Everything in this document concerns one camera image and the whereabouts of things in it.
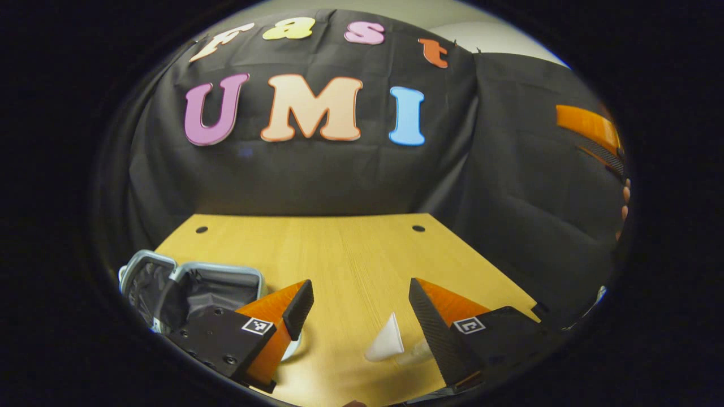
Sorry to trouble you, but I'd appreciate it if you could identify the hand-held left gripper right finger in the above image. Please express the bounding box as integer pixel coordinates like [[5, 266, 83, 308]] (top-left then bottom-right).
[[408, 278, 562, 388]]

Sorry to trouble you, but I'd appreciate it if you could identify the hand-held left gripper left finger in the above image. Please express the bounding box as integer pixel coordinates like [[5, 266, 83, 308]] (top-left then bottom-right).
[[167, 279, 314, 393]]

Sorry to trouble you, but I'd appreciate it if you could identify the white squeeze tube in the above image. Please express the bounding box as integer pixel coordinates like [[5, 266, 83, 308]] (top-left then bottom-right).
[[364, 313, 405, 362]]

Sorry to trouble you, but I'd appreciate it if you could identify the light blue suitcase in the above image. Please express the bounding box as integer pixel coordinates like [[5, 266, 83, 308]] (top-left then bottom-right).
[[118, 249, 303, 362]]

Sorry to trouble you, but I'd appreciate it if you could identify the black backdrop cloth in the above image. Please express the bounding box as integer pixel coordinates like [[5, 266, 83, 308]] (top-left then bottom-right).
[[96, 8, 628, 328]]

